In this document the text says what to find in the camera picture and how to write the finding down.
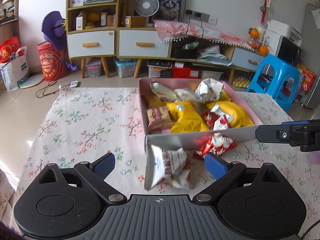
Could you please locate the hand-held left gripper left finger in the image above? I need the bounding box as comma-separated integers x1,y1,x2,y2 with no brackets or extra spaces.
32,152,127,205

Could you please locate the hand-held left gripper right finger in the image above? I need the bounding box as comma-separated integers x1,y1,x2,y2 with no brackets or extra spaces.
192,152,290,203

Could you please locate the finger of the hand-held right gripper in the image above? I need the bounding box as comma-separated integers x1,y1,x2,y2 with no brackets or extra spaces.
255,120,313,144

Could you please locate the red snack packet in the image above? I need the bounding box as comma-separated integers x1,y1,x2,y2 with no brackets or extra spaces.
202,104,234,131
193,133,239,161

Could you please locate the pink cardboard box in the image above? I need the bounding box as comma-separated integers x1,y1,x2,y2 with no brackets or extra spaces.
137,77,263,153

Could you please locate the yellow striped snack packet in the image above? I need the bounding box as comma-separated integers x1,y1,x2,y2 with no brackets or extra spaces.
207,101,255,129

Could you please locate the white packet red print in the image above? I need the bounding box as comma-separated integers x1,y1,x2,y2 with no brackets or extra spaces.
144,144,192,191

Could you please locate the plain yellow snack packet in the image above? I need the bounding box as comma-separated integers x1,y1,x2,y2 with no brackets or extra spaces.
166,101,210,134

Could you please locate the pink cracker packet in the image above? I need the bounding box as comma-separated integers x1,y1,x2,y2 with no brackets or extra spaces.
147,106,174,128

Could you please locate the white green packet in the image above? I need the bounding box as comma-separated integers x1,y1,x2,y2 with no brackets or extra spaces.
194,78,225,103

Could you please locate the plain white snack packet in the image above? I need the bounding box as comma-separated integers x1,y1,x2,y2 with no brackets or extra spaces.
174,87,199,103

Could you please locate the silver snack packet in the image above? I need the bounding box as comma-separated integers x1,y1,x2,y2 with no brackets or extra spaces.
149,82,177,99

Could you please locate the floral tablecloth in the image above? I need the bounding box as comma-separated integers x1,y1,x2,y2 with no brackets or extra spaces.
10,87,320,240

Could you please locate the orange snack carton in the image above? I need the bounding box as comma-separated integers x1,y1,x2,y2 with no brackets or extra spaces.
296,64,318,96

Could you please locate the yellow egg carton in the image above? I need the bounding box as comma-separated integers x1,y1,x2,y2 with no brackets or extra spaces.
232,76,251,89

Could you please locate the blue plastic stool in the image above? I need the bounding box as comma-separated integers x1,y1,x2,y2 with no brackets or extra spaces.
245,53,301,114

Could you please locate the grey refrigerator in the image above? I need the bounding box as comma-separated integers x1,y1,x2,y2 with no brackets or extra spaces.
300,4,320,109

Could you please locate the clear storage box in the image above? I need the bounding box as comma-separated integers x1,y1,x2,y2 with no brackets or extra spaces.
200,69,224,81
86,59,103,78

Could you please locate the white microwave black door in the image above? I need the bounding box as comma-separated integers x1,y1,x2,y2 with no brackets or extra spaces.
265,30,302,67

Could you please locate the glass jar of oranges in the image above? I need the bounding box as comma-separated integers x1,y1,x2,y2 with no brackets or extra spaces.
246,37,259,50

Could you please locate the loose paper pile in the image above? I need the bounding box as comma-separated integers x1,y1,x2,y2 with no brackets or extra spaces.
196,44,233,66

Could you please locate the red box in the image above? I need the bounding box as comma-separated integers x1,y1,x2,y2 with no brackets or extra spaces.
171,66,201,79

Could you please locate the blue-lid storage box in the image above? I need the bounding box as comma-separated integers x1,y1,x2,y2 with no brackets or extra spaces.
115,59,138,79

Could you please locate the white printer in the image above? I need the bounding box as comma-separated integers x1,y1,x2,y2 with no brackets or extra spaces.
266,21,304,41

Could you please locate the pink cloth runner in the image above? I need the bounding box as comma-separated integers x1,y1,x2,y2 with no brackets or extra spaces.
154,19,253,49

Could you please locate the black bag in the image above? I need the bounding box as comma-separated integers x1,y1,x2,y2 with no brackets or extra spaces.
174,37,199,59

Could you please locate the dark-lid storage box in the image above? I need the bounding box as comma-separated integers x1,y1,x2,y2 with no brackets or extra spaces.
147,59,173,79

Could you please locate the red patterned bag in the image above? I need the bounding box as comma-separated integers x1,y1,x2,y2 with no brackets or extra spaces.
37,41,69,82

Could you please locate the white shopping bag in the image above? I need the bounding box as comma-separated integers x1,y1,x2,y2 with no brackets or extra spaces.
0,45,30,92

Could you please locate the low wooden cabinet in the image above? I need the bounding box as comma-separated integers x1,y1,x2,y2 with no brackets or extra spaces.
116,26,269,78

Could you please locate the small white carton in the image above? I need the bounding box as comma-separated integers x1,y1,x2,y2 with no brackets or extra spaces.
76,12,87,31

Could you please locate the small printed box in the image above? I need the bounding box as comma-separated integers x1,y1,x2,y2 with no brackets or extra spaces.
100,12,115,27

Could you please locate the brown cardboard box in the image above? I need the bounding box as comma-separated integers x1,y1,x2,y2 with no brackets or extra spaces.
124,16,147,28

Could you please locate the purple plush toy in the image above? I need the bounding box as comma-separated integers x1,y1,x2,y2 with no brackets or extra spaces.
41,10,79,72

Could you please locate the orange yellow fruit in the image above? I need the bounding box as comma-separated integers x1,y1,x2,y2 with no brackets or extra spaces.
86,12,101,29

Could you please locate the red gift bag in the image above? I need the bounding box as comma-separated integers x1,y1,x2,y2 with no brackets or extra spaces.
0,36,22,64

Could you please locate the tall wooden shelf cabinet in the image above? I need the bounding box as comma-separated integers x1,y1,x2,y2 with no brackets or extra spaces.
65,0,121,79

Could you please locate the framed cat picture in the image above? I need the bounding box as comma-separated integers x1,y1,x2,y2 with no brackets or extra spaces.
152,0,189,23

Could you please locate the white desk fan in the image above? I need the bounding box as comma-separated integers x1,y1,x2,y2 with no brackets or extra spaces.
135,0,160,27

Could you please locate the white drawer wooden handle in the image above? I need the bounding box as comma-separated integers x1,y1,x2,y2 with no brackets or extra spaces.
232,47,266,72
119,29,171,58
67,31,116,59

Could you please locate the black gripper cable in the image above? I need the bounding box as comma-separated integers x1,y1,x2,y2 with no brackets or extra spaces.
301,220,320,239

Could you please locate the black floor cable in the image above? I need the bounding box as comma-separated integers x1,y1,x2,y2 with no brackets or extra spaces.
35,80,73,98

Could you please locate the round white base plate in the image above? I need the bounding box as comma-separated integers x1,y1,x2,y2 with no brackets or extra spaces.
20,71,44,89

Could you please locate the double wall socket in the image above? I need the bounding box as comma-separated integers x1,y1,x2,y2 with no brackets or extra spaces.
185,9,210,21

